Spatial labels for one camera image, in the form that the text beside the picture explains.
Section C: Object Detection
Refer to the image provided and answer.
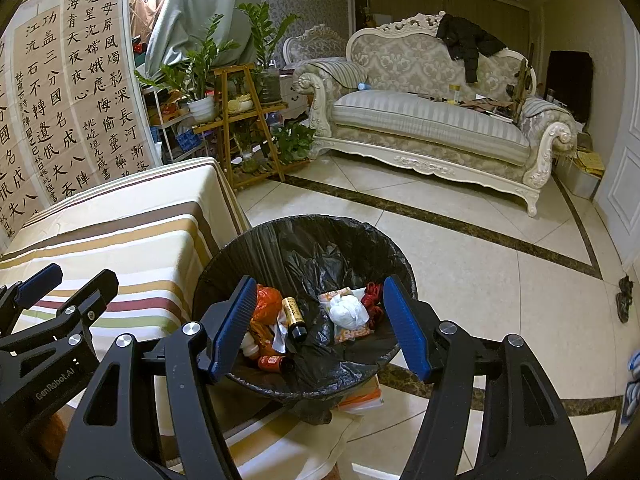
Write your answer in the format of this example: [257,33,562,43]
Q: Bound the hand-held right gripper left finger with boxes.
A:
[57,274,258,480]

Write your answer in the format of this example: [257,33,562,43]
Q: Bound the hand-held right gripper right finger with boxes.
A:
[382,274,588,480]

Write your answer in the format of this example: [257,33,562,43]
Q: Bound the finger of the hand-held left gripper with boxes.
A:
[0,262,64,313]
[49,269,120,343]

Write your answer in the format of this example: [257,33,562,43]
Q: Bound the red bottle with black cap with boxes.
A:
[257,354,296,373]

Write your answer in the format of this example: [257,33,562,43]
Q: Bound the orange printed clear plastic bag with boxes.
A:
[319,287,376,345]

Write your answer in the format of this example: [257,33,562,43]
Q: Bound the brown bottle with gold label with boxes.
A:
[281,296,307,340]

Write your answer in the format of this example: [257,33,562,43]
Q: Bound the white paper ball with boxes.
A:
[328,294,370,331]

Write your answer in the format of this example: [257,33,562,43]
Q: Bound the trash bin with black bag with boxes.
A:
[192,215,418,426]

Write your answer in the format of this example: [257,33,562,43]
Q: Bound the striped tablecloth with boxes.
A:
[0,156,361,480]

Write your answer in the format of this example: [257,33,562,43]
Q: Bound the orange box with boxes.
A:
[337,375,383,413]

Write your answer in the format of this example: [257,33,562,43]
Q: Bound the calligraphy scroll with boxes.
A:
[60,0,151,186]
[10,10,96,221]
[0,60,38,256]

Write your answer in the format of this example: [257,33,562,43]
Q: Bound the trailing green plant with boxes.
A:
[270,121,317,163]

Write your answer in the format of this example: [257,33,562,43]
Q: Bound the metal shelf rack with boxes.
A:
[137,85,211,162]

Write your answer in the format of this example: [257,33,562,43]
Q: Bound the ornate cream sofa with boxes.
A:
[292,12,578,218]

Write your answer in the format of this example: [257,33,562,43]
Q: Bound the wooden plant stand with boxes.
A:
[192,64,291,191]

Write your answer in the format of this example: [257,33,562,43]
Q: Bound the dark shoes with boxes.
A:
[615,275,634,323]

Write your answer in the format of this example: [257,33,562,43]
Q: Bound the potted plant in white pot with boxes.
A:
[135,15,241,123]

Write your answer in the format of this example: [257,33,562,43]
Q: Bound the blue and white slippers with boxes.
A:
[621,350,640,427]

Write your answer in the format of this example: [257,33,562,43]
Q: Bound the box with yellow papers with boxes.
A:
[552,147,608,198]

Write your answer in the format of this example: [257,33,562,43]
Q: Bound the tall plant in dark pot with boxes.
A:
[235,2,301,106]

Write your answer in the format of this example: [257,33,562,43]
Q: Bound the white door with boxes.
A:
[595,10,640,261]

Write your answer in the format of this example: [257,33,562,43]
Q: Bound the patterned armchair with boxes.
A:
[282,25,351,111]

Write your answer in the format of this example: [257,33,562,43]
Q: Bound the black jacket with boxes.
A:
[435,12,508,83]

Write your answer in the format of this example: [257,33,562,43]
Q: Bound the grey curtain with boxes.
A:
[145,0,266,68]

